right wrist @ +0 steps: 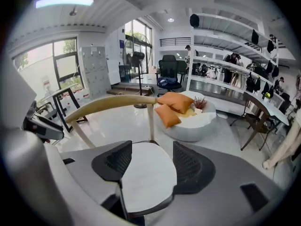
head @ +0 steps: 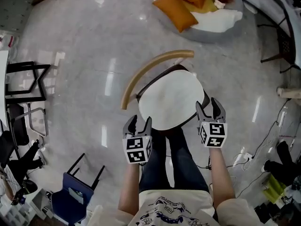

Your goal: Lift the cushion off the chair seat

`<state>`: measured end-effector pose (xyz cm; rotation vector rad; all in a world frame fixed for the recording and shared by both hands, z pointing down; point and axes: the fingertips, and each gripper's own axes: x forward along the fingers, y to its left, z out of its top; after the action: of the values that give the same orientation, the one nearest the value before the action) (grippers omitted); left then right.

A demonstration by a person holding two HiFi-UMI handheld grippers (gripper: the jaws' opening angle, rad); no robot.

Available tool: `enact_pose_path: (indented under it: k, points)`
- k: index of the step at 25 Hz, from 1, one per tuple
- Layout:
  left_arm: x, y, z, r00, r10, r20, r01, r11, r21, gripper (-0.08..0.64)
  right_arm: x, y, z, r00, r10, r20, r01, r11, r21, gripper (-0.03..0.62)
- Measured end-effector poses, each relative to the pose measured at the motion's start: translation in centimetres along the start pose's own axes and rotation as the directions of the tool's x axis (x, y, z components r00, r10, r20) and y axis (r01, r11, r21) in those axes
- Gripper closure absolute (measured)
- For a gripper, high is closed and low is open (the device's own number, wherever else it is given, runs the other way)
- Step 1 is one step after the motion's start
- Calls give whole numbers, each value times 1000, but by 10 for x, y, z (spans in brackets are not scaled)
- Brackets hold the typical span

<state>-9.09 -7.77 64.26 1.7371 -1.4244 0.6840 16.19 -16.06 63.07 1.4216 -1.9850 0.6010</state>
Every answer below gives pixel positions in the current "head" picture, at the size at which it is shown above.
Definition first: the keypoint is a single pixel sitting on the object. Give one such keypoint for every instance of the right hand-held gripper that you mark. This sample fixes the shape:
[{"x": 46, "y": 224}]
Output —
[{"x": 214, "y": 134}]

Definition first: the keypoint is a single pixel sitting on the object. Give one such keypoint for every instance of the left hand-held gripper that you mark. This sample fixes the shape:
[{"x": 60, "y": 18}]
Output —
[{"x": 137, "y": 149}]

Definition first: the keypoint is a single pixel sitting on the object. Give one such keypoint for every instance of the white round seat cushion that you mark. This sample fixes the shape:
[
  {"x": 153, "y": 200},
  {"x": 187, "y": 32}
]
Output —
[{"x": 170, "y": 100}]

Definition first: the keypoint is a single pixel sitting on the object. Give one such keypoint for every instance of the wooden chair with brown seat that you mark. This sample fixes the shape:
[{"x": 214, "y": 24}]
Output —
[{"x": 141, "y": 72}]

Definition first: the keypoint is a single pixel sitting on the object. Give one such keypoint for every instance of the person's right forearm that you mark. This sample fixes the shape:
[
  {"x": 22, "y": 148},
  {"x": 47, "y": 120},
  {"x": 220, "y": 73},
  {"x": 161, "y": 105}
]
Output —
[{"x": 221, "y": 175}]

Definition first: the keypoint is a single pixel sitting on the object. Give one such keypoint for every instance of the person's left forearm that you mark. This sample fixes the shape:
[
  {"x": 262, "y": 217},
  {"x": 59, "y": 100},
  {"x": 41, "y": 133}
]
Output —
[{"x": 129, "y": 187}]

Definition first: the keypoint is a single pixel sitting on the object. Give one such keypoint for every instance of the blue chair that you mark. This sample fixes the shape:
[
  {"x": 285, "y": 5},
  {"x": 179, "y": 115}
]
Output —
[{"x": 70, "y": 196}]

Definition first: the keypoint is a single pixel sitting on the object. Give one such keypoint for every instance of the black perforated metal chair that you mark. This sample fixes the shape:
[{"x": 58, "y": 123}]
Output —
[{"x": 285, "y": 43}]

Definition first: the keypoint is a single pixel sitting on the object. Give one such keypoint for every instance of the black cantilever chair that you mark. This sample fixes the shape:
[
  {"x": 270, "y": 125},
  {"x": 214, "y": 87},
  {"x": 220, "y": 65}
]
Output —
[{"x": 21, "y": 126}]

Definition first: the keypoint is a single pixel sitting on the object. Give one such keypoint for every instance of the dark blue jeans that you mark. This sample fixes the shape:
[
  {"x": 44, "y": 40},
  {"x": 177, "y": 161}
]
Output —
[{"x": 181, "y": 163}]

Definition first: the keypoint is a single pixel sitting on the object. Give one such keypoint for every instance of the white power strip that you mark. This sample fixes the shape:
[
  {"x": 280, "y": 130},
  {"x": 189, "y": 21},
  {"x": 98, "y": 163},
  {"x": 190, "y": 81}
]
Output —
[{"x": 247, "y": 156}]

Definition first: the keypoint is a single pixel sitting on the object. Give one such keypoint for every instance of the grey round pouf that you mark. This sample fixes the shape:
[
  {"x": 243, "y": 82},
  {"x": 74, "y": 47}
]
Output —
[{"x": 211, "y": 36}]

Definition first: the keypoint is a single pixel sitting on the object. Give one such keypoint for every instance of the beige fabric roll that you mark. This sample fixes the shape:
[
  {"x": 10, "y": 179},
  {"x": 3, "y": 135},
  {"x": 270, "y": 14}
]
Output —
[{"x": 289, "y": 92}]

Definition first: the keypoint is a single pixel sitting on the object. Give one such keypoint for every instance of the white printed t-shirt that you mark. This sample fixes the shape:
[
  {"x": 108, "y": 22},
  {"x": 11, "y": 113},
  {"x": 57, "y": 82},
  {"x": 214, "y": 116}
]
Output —
[{"x": 176, "y": 208}]

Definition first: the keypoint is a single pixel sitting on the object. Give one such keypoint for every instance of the green bag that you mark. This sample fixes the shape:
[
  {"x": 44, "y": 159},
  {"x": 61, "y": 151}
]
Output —
[{"x": 274, "y": 188}]

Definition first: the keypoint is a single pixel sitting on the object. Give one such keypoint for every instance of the yellow cloth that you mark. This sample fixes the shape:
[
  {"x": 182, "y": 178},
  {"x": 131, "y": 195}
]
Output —
[{"x": 207, "y": 6}]

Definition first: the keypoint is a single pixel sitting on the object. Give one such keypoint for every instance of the white table with black legs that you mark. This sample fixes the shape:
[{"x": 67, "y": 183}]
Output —
[{"x": 26, "y": 83}]

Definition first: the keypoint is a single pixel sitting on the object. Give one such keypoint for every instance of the white table with dark leg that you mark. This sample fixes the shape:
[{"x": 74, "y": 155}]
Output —
[{"x": 270, "y": 1}]

